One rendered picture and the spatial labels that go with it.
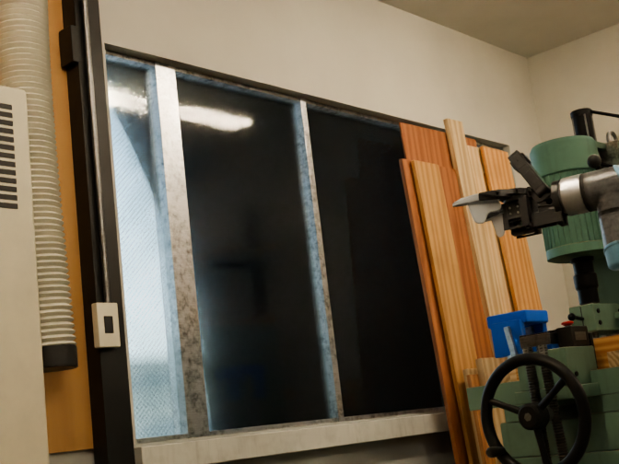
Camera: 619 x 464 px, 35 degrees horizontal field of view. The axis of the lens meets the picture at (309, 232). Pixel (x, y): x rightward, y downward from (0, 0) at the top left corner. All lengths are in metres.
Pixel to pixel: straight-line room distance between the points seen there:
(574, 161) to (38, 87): 1.48
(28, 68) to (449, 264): 2.04
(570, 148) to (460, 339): 1.65
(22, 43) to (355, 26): 1.86
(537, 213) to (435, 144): 2.57
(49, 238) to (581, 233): 1.41
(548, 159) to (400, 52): 2.05
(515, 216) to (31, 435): 1.28
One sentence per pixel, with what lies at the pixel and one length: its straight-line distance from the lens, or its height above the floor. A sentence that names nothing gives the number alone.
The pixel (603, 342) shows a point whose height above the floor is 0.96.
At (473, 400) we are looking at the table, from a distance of 2.68.
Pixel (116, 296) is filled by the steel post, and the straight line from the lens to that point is 3.00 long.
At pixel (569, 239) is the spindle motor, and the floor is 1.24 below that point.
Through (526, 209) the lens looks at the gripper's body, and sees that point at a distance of 1.95.
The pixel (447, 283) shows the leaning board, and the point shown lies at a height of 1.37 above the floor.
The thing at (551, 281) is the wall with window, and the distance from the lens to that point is 5.24.
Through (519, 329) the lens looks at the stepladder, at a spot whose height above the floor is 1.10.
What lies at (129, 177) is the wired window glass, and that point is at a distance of 3.33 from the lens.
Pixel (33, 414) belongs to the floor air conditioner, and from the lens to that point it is 2.54.
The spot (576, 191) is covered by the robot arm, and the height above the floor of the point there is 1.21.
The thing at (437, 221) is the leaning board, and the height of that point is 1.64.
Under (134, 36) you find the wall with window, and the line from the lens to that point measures 3.44.
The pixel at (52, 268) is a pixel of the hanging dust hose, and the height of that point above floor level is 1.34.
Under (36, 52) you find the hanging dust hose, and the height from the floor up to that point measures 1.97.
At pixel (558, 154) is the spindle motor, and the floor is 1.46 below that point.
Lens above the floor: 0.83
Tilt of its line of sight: 11 degrees up
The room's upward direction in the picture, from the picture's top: 7 degrees counter-clockwise
